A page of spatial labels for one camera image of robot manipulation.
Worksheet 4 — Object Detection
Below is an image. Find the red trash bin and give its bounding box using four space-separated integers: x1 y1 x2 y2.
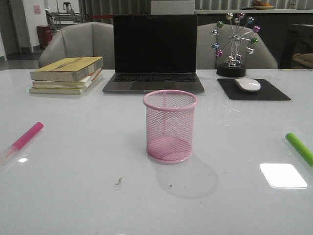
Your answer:
36 25 52 49

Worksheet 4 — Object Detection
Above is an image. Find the top yellow book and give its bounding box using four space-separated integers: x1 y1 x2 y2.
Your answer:
30 56 103 82

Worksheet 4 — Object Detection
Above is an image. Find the grey armchair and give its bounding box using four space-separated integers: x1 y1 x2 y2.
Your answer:
39 22 115 70
196 23 278 69

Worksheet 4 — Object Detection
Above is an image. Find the left grey armchair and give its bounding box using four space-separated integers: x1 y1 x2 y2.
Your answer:
39 22 115 70

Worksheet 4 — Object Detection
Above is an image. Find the pink highlighter pen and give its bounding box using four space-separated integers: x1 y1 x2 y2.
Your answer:
0 122 44 166

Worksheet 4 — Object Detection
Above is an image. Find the right grey armchair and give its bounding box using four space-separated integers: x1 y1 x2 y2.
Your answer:
196 23 278 69

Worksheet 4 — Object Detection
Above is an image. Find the bottom book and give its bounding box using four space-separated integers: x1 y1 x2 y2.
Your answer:
28 84 91 94

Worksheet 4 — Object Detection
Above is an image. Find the white computer mouse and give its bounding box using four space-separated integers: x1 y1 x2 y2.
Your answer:
234 78 261 92

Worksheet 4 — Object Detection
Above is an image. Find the fruit bowl on counter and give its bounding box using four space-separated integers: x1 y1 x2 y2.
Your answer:
251 0 274 10

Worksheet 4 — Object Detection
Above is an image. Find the pink mesh pen holder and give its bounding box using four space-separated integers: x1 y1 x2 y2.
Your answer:
143 90 198 164

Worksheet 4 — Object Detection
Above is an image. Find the grey laptop computer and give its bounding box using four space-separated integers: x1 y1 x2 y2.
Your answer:
103 14 204 94

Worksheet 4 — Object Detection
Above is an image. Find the middle book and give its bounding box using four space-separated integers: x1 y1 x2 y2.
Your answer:
33 69 102 88

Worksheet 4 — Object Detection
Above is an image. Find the ferris wheel desk ornament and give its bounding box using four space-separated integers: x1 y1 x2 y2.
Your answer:
211 11 261 78

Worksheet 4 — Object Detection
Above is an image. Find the green highlighter pen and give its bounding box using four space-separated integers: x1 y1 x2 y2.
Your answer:
285 133 313 167

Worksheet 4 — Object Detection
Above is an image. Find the black mouse pad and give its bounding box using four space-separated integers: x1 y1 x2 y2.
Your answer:
217 78 292 101

